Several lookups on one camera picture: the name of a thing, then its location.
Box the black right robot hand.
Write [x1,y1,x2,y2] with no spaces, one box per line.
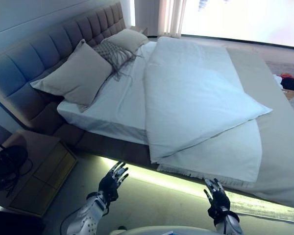
[203,178,232,214]

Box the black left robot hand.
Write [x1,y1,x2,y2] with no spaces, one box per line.
[98,161,129,202]

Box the white duvet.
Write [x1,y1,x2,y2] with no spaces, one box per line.
[142,36,274,184]

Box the beige fringed bed runner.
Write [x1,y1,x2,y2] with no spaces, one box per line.
[157,46,294,214]

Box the wooden drawer nightstand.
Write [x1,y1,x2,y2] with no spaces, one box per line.
[0,129,78,217]

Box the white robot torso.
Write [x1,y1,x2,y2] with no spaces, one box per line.
[107,226,219,235]

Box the white fitted mattress sheet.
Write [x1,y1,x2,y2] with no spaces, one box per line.
[56,41,160,145]

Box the large beige pillow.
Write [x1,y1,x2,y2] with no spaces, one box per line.
[30,39,114,113]

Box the grey tasselled cushion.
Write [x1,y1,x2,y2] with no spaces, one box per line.
[93,40,144,83]

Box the cardboard box with clothes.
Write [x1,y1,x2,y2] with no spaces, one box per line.
[274,72,294,100]

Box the small beige pillow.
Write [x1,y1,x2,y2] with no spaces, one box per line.
[104,28,149,54]

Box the small wooden nightstand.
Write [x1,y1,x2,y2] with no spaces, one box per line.
[132,25,149,38]

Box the sheer beige curtain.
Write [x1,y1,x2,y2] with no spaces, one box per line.
[154,0,187,39]

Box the brown upholstered bed frame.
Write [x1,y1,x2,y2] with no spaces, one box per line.
[26,101,153,170]

